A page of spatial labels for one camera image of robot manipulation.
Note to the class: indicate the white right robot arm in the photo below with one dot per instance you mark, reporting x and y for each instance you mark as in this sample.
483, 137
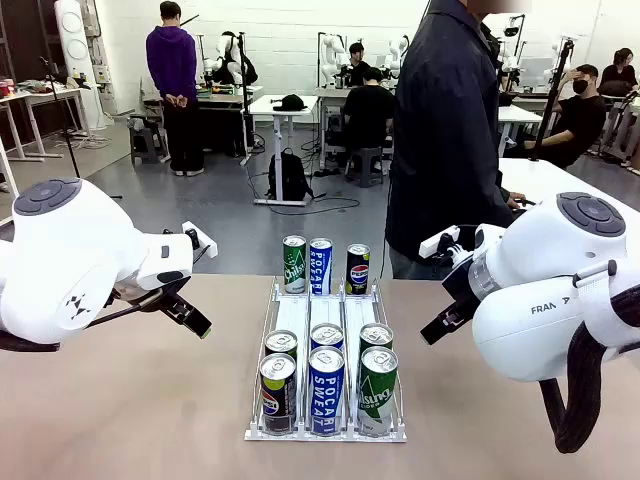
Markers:
550, 250

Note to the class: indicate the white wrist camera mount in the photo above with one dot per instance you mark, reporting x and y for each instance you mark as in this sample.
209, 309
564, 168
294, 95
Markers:
439, 243
201, 241

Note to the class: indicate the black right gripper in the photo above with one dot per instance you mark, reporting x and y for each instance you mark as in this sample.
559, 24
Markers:
461, 286

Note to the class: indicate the white three-lane can rack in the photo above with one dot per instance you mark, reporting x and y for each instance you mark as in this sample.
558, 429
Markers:
292, 312

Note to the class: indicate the large white rounded table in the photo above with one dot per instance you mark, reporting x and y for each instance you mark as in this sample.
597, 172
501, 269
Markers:
540, 175

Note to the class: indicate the person in purple hoodie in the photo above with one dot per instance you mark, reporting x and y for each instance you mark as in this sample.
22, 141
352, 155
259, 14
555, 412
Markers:
172, 65

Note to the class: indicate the black cap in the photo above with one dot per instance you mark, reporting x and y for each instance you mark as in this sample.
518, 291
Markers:
290, 103

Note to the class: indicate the white standing air conditioner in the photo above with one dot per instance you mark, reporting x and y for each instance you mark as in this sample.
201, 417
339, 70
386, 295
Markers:
75, 50

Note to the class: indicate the black microphone stand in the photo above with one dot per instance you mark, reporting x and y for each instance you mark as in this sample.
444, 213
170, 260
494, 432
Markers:
64, 130

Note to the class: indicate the seated person in black tee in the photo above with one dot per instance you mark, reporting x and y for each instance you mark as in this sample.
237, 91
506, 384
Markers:
580, 120

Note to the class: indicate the grey plastic stool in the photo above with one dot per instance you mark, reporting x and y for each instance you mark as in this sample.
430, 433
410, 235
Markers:
367, 170

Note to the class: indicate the seated person facing camera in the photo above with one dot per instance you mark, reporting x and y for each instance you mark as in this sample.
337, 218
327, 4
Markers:
357, 56

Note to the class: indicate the black backpack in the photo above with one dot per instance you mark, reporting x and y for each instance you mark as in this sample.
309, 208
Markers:
287, 175

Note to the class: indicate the green Chilsung cider can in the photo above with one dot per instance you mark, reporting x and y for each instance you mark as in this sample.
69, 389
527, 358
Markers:
376, 334
377, 400
294, 265

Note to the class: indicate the long-haired person in black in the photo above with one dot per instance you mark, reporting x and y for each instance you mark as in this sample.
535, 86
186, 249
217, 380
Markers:
620, 75

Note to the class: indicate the person in dark jacket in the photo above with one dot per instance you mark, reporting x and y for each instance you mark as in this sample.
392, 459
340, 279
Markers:
440, 125

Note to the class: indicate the white side table leg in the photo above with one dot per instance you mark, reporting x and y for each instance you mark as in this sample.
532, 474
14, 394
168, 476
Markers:
6, 167

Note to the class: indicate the white lab desk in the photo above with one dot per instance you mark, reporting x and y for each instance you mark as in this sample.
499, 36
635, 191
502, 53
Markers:
515, 115

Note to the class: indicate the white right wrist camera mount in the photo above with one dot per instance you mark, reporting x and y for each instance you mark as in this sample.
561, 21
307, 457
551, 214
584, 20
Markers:
439, 243

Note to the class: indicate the cluttered white workbench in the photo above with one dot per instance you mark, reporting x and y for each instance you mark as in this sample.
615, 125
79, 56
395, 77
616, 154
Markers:
45, 96

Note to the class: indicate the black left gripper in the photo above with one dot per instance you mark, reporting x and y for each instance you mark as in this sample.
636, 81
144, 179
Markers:
145, 296

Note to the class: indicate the blue Pocari Sweat can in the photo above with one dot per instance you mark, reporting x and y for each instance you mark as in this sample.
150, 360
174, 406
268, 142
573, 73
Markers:
320, 267
327, 335
326, 395

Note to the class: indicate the white height-adjustable desk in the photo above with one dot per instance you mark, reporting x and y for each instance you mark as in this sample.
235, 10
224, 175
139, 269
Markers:
265, 107

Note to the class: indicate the slim black tripod pole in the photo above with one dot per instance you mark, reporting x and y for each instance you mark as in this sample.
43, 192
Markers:
245, 100

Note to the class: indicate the grey-top lab desk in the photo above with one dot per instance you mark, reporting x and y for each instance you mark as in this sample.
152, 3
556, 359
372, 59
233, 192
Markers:
330, 92

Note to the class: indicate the black camera tripod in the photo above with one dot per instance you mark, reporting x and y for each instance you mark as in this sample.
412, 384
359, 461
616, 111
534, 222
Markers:
550, 105

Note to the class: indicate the seated person black shirt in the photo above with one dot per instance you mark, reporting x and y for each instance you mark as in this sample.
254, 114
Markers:
367, 110

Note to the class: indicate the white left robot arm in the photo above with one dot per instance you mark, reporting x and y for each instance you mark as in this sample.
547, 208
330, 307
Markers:
75, 240

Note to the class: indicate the grey step stool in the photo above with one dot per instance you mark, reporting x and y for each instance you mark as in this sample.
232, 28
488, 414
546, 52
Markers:
147, 142

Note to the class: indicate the white background robot with camera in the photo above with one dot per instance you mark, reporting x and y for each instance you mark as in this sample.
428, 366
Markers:
511, 55

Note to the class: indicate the person's left hand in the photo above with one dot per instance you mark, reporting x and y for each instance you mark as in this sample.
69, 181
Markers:
515, 198

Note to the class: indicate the black Pepsi can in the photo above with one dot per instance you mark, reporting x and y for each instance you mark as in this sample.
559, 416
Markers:
358, 270
281, 342
278, 400

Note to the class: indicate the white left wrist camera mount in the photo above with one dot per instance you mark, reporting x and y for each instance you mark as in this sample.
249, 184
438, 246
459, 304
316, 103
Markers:
201, 241

